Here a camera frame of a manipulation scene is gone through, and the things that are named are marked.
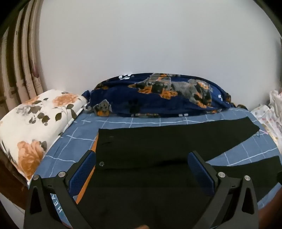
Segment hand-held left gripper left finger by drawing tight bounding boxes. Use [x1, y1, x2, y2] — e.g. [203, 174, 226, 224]
[23, 150, 97, 229]

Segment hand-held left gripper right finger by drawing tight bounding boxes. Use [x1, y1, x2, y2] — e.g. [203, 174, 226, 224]
[187, 151, 259, 229]

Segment black pants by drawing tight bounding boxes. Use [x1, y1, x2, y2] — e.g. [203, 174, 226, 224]
[76, 117, 282, 229]

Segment blue checked bed sheet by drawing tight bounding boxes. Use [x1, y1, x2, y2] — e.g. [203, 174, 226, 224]
[33, 107, 282, 229]

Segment white floral pillow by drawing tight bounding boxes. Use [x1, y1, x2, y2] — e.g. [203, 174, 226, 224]
[0, 89, 88, 182]

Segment navy dog print blanket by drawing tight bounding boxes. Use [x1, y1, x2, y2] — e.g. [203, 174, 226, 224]
[82, 73, 249, 118]

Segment white dotted cloth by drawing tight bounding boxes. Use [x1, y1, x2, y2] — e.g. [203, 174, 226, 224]
[251, 89, 282, 152]

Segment beige floral curtain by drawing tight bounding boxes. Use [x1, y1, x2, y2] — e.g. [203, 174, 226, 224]
[0, 0, 48, 115]

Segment brown wooden bed frame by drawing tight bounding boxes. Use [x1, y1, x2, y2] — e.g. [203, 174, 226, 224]
[0, 152, 30, 211]

